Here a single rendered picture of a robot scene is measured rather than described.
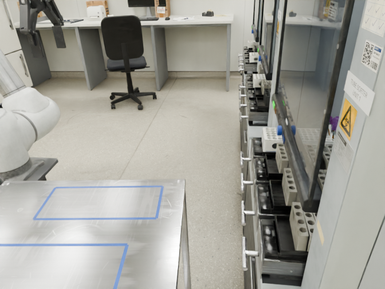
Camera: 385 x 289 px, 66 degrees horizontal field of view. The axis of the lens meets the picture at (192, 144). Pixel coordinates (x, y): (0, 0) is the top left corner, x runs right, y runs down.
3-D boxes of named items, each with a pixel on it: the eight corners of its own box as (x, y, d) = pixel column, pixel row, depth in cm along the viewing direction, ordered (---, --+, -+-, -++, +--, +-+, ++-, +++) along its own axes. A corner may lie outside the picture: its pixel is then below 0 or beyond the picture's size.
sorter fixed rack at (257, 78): (303, 84, 176) (305, 74, 172) (307, 90, 167) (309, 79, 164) (252, 84, 179) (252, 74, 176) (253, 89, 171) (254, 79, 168)
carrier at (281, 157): (286, 176, 94) (288, 160, 92) (279, 176, 95) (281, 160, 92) (281, 157, 104) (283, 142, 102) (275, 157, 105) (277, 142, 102)
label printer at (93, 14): (106, 18, 420) (104, 4, 412) (101, 20, 395) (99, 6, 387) (92, 18, 420) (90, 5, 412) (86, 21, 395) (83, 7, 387)
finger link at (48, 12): (31, 0, 88) (32, -3, 89) (52, 27, 99) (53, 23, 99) (44, 0, 88) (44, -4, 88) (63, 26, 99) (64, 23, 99)
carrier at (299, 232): (305, 255, 68) (309, 237, 65) (295, 254, 68) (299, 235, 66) (297, 219, 78) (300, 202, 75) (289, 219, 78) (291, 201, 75)
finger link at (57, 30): (51, 26, 98) (52, 26, 98) (57, 48, 101) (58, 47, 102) (60, 26, 97) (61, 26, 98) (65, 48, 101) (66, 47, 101)
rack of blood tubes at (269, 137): (340, 143, 115) (343, 129, 112) (348, 157, 106) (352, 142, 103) (260, 141, 119) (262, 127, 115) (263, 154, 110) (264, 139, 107)
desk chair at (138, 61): (109, 114, 350) (91, 18, 298) (110, 96, 404) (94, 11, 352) (160, 108, 360) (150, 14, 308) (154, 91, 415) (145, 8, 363)
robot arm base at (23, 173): (-31, 192, 113) (-37, 180, 111) (7, 160, 132) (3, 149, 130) (13, 194, 111) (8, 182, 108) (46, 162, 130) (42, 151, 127)
